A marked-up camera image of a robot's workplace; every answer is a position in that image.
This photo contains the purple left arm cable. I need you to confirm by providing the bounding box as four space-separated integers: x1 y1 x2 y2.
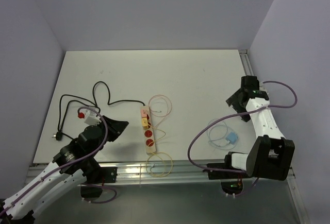
0 106 118 219

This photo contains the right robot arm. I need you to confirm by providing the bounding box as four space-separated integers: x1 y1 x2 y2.
223 76 295 181

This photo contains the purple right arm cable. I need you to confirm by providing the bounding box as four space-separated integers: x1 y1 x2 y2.
187 80 299 196

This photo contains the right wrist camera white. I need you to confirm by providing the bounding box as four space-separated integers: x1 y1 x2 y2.
259 82 270 97

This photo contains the beige red power strip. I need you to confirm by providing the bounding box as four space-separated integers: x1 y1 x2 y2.
140 106 156 155

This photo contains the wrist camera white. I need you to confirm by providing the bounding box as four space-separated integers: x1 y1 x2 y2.
77 109 101 126
259 82 270 97

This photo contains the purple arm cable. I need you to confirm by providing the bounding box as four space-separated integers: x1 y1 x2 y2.
0 106 118 219
187 80 299 196

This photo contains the black power strip cord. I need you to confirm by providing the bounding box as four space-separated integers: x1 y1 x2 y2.
51 80 145 141

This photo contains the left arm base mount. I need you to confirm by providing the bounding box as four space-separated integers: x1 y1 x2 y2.
80 166 118 204

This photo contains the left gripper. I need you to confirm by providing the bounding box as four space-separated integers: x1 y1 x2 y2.
89 115 129 158

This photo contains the aluminium right side rail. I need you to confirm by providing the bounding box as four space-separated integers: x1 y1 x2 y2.
238 49 281 158

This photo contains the yellow charger plug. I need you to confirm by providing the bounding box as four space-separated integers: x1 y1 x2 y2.
141 117 149 128

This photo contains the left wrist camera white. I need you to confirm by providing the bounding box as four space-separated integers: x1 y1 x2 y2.
77 109 101 126

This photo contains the aluminium front rail frame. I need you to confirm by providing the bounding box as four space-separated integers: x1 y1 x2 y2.
25 158 296 186

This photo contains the pink charger plug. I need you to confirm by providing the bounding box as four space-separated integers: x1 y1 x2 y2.
140 108 148 118

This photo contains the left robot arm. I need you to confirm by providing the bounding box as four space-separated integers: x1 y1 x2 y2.
1 116 129 223

